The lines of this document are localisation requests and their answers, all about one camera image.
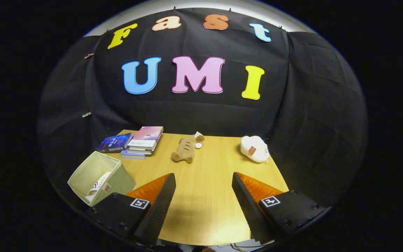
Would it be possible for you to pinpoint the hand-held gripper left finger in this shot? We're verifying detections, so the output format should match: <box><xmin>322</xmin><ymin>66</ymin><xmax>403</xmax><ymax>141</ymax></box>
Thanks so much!
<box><xmin>84</xmin><ymin>173</ymin><xmax>177</xmax><ymax>246</ymax></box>

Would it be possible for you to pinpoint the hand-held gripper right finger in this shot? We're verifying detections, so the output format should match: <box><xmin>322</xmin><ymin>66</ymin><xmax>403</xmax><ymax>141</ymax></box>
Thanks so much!
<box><xmin>232</xmin><ymin>171</ymin><xmax>328</xmax><ymax>245</ymax></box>

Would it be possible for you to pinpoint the green fabric storage box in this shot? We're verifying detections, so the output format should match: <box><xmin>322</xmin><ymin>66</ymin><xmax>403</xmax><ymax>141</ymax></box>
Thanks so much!
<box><xmin>67</xmin><ymin>150</ymin><xmax>137</xmax><ymax>207</ymax></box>

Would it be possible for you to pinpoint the white canvas shoe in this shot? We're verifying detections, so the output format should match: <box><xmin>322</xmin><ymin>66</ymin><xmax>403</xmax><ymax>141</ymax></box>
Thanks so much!
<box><xmin>85</xmin><ymin>170</ymin><xmax>112</xmax><ymax>203</ymax></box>

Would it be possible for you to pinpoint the grey-blue book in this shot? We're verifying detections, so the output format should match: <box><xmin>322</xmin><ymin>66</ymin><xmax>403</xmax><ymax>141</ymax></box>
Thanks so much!
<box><xmin>120</xmin><ymin>150</ymin><xmax>147</xmax><ymax>160</ymax></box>

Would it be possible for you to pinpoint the white paperback book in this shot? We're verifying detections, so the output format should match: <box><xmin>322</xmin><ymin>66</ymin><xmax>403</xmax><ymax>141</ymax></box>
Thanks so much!
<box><xmin>126</xmin><ymin>145</ymin><xmax>157</xmax><ymax>155</ymax></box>

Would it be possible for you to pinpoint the white plush toy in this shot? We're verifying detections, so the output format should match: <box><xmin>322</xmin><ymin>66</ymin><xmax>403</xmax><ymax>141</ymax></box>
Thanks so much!
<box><xmin>240</xmin><ymin>135</ymin><xmax>270</xmax><ymax>164</ymax></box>

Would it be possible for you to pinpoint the brown plush toy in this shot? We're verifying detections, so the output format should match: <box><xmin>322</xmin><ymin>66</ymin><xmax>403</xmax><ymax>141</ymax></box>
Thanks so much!
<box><xmin>171</xmin><ymin>131</ymin><xmax>205</xmax><ymax>164</ymax></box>

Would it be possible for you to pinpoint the pink cover book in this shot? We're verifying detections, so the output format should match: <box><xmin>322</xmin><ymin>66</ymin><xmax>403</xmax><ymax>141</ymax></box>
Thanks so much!
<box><xmin>128</xmin><ymin>126</ymin><xmax>164</xmax><ymax>148</ymax></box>

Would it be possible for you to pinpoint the blue cover book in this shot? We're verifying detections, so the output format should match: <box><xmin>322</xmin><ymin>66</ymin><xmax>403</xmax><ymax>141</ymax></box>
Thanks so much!
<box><xmin>96</xmin><ymin>133</ymin><xmax>133</xmax><ymax>154</ymax></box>

